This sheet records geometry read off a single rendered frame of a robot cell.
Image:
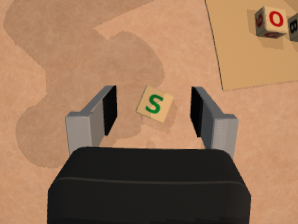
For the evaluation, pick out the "tan flat mat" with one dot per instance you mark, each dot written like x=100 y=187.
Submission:
x=245 y=59

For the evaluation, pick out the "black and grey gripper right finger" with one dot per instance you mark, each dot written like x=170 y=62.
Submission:
x=216 y=129

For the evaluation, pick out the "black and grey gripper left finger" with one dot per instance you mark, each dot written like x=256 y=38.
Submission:
x=88 y=126

